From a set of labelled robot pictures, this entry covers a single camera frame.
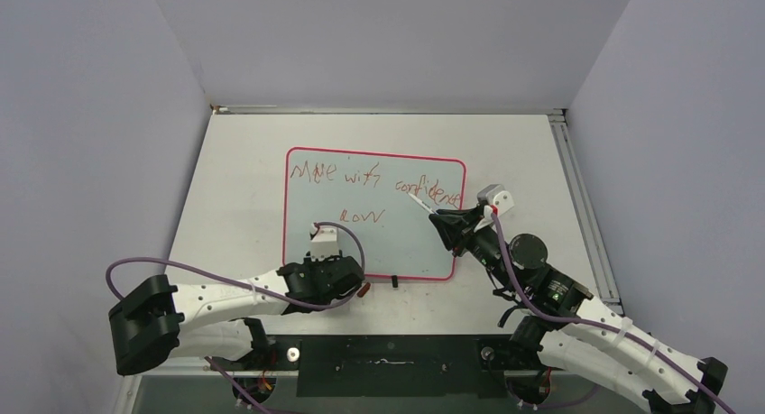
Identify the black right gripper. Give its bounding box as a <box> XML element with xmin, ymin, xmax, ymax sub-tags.
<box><xmin>430</xmin><ymin>204</ymin><xmax>520</xmax><ymax>291</ymax></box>

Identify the red marker cap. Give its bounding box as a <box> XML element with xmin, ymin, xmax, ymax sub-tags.
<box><xmin>356</xmin><ymin>283</ymin><xmax>371</xmax><ymax>298</ymax></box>

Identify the white whiteboard marker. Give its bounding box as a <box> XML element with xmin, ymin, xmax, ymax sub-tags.
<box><xmin>408</xmin><ymin>193</ymin><xmax>436</xmax><ymax>214</ymax></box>

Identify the whiteboard with pink frame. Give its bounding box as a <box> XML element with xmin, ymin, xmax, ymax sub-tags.
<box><xmin>282</xmin><ymin>147</ymin><xmax>466</xmax><ymax>281</ymax></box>

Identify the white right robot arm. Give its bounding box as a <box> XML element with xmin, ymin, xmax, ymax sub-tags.
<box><xmin>429</xmin><ymin>205</ymin><xmax>733</xmax><ymax>413</ymax></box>

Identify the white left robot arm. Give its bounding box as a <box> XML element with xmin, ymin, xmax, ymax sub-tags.
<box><xmin>108</xmin><ymin>255</ymin><xmax>364</xmax><ymax>376</ymax></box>

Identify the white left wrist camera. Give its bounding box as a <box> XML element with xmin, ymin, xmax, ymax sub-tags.
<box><xmin>309</xmin><ymin>224</ymin><xmax>340</xmax><ymax>262</ymax></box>

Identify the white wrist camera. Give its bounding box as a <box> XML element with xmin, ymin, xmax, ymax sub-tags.
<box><xmin>474</xmin><ymin>184</ymin><xmax>515</xmax><ymax>232</ymax></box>
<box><xmin>309</xmin><ymin>224</ymin><xmax>340</xmax><ymax>262</ymax></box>

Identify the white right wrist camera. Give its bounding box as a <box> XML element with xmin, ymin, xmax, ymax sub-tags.
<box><xmin>474</xmin><ymin>184</ymin><xmax>515</xmax><ymax>232</ymax></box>

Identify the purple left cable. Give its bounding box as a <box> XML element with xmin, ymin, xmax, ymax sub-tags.
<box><xmin>106</xmin><ymin>221</ymin><xmax>367</xmax><ymax>414</ymax></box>

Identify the purple cable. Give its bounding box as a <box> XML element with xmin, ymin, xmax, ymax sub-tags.
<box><xmin>106</xmin><ymin>221</ymin><xmax>367</xmax><ymax>414</ymax></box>
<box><xmin>490</xmin><ymin>210</ymin><xmax>737</xmax><ymax>414</ymax></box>

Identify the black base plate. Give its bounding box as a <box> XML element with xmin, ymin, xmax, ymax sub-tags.
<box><xmin>214</xmin><ymin>335</ymin><xmax>552</xmax><ymax>401</ymax></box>

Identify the aluminium rail frame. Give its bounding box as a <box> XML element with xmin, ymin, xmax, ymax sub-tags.
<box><xmin>122</xmin><ymin>105</ymin><xmax>622</xmax><ymax>377</ymax></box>

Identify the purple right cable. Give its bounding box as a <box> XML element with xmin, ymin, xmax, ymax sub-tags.
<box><xmin>490</xmin><ymin>210</ymin><xmax>737</xmax><ymax>414</ymax></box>

